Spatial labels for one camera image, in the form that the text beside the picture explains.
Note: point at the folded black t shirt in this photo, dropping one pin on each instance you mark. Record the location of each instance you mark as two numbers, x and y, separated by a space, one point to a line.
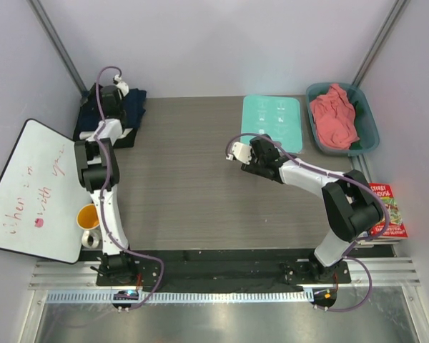
125 141

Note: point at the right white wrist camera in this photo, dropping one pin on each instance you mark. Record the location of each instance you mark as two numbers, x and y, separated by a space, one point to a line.
238 151

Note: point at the pink crumpled t shirt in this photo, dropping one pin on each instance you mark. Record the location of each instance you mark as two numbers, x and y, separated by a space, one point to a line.
334 118

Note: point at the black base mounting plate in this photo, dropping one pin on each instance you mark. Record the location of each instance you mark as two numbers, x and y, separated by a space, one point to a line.
244 271

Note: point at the folded white t shirt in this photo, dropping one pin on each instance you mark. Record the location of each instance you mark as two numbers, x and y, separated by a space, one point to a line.
108 132

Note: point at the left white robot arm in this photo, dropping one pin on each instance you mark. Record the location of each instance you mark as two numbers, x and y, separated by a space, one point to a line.
98 170

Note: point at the red storey house book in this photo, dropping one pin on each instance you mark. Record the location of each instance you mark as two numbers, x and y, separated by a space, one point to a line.
396 228

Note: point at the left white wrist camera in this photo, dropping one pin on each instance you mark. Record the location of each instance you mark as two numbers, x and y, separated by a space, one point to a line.
122 86

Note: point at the book under red book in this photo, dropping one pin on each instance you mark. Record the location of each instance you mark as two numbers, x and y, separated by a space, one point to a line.
366 239

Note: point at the teal instruction mat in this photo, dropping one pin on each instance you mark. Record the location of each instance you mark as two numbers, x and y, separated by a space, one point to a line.
279 117

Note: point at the green t shirt in bin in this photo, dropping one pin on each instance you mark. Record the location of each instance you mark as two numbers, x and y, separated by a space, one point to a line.
358 123

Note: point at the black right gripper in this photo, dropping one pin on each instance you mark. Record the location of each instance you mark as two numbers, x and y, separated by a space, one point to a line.
252 168

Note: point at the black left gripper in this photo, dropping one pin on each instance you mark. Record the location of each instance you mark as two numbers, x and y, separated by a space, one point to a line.
101 96

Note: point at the teal plastic bin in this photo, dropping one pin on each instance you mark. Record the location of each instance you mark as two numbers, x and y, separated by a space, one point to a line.
370 135

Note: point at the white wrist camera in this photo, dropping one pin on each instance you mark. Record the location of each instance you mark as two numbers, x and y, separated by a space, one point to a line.
238 151
122 86

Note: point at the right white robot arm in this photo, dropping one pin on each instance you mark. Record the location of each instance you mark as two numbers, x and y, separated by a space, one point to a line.
351 206

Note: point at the perforated white cable duct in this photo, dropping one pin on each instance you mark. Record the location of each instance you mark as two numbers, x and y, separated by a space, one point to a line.
128 297

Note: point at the navy blue t shirt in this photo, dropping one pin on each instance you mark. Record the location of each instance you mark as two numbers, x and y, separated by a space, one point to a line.
134 100

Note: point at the white dry-erase board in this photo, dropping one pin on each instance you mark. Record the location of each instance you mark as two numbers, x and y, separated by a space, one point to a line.
40 196

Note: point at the white mug orange inside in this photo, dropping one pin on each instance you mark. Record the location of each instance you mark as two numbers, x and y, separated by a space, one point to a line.
88 221

